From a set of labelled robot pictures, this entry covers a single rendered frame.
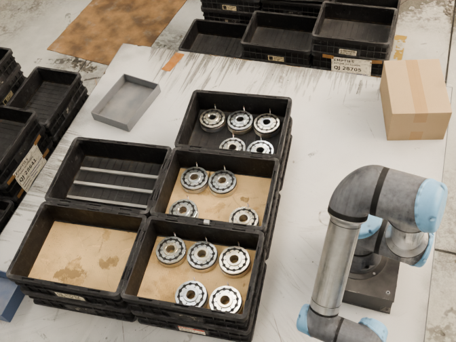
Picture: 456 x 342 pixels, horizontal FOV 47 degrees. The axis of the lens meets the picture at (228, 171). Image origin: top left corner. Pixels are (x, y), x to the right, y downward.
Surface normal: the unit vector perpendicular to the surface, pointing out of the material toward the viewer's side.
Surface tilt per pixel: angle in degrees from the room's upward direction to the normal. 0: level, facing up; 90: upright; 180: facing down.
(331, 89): 0
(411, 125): 90
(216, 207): 0
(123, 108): 0
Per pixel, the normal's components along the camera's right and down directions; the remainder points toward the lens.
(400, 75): -0.11, -0.59
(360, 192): -0.57, 0.11
